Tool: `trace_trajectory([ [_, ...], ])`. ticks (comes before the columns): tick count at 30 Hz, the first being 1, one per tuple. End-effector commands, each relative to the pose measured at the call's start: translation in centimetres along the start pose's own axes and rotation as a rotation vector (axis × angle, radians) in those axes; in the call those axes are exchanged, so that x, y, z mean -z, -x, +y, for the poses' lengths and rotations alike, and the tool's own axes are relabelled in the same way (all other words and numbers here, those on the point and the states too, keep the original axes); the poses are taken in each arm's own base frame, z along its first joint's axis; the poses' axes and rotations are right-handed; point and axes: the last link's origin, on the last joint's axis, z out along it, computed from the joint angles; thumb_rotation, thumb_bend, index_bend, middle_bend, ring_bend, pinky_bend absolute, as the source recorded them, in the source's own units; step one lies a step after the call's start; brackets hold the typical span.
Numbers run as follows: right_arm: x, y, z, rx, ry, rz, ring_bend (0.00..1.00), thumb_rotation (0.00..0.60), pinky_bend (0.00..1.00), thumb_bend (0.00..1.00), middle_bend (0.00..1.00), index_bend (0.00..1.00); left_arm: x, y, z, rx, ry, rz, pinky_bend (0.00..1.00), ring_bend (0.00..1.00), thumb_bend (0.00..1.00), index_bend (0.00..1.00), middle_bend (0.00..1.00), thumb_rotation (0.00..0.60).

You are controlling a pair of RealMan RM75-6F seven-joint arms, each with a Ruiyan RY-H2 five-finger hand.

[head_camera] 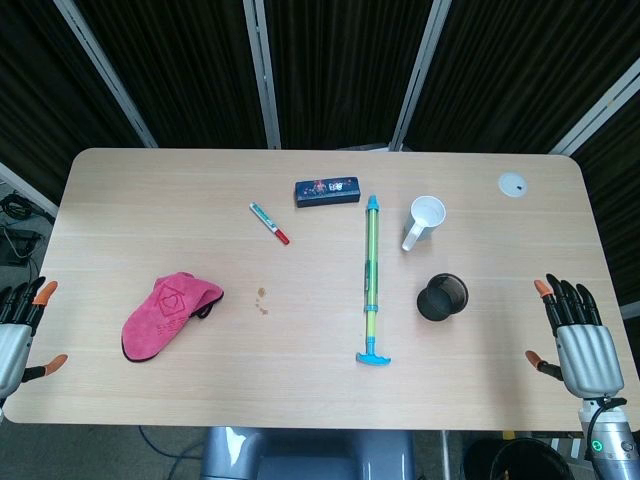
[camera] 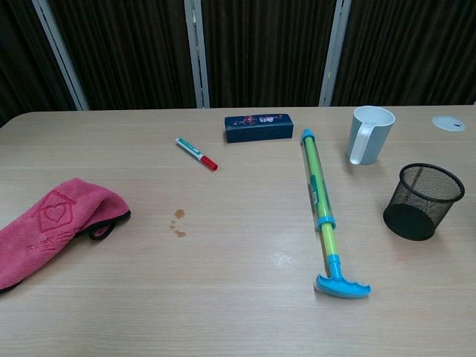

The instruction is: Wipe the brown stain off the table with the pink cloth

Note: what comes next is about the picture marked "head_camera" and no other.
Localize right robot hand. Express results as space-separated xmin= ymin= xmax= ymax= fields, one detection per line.
xmin=524 ymin=273 xmax=626 ymax=400

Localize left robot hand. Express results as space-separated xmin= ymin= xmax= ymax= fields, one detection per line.
xmin=0 ymin=279 xmax=69 ymax=420

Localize pink cloth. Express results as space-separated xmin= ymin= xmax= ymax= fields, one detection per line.
xmin=120 ymin=271 xmax=225 ymax=363

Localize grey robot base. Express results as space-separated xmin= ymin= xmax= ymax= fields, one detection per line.
xmin=200 ymin=427 xmax=416 ymax=480

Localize black waste bin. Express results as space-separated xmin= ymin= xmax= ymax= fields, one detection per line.
xmin=460 ymin=436 xmax=576 ymax=480

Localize dark brown cup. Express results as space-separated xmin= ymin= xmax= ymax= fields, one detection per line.
xmin=416 ymin=272 xmax=470 ymax=322

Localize white table grommet cap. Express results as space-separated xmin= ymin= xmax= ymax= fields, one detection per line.
xmin=497 ymin=171 xmax=531 ymax=199

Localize white plastic mug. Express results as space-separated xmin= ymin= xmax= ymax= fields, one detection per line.
xmin=401 ymin=195 xmax=447 ymax=252

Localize green blue toy water pump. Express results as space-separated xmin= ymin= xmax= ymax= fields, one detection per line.
xmin=355 ymin=194 xmax=392 ymax=368

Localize red white marker pen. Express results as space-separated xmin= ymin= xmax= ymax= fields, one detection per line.
xmin=249 ymin=201 xmax=291 ymax=246

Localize dark blue pencil case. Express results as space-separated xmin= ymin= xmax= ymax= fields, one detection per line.
xmin=293 ymin=176 xmax=362 ymax=209

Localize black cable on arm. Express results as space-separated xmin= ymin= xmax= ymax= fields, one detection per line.
xmin=582 ymin=397 xmax=629 ymax=464

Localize black floor cables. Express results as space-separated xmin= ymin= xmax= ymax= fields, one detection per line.
xmin=0 ymin=192 xmax=49 ymax=271

